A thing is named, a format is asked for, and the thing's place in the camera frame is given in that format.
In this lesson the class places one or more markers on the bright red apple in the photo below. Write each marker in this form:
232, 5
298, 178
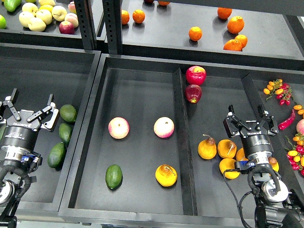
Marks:
196, 75

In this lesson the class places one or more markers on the orange on shelf middle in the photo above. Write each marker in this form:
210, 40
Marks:
195, 33

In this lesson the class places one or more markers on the black shelf post left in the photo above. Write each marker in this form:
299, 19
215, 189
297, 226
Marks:
86, 24

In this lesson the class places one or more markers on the pale yellow pear left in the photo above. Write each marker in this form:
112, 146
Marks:
24, 18

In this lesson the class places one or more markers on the orange on shelf front right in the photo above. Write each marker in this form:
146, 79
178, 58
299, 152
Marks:
234, 45

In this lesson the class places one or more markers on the black centre tray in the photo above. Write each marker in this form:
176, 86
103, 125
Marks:
141, 90

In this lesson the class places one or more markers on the yellow pear with stem left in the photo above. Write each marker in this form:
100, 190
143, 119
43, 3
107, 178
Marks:
207, 148

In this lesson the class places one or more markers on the pink apple right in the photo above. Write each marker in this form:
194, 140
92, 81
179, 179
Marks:
163, 127

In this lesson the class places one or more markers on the pale yellow pear front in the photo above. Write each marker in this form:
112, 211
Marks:
36, 24

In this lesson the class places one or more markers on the pale yellow pear centre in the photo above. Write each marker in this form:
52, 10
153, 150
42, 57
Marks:
44, 15

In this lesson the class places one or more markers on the pink apple left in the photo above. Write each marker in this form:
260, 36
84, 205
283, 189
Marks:
118, 128

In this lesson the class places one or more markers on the red chili pepper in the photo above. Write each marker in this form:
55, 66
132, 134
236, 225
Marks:
285, 124

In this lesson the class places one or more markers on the orange cherry tomatoes pair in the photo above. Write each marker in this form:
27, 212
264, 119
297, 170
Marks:
299, 109

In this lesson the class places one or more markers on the cherry tomato bunch lower right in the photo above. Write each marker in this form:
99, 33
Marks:
295, 152

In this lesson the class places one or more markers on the dark red apple on shelf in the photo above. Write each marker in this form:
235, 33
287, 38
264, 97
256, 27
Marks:
66, 27

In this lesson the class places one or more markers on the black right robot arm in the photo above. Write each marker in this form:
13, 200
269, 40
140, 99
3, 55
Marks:
276, 205

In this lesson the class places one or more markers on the pink peach at right edge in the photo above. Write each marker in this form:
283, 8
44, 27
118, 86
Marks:
300, 127

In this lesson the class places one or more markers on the green avocado bottom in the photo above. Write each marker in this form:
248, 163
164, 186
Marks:
57, 155

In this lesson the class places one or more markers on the orange on shelf lower right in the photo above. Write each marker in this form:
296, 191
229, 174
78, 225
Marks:
242, 39

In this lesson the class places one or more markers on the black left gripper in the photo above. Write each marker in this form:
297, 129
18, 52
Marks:
23, 127

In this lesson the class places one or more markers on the pink apple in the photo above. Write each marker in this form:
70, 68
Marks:
118, 128
163, 127

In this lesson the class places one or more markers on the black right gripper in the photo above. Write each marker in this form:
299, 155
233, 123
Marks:
254, 134

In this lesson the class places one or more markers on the pink peach on shelf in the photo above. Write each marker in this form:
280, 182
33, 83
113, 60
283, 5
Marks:
72, 18

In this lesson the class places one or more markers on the orange and red cherry tomatoes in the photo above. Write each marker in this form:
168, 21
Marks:
280, 90

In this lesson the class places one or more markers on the green lime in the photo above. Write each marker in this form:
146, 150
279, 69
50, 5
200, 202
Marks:
3, 22

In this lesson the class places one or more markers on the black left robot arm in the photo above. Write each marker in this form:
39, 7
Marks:
15, 179

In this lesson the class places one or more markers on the green avocado top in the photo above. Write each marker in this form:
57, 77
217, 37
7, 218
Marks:
68, 113

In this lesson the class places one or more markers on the black upper right shelf tray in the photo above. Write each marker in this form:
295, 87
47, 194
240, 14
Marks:
274, 40

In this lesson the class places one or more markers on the green avocado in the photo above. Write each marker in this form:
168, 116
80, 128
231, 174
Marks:
68, 113
57, 155
65, 132
113, 176

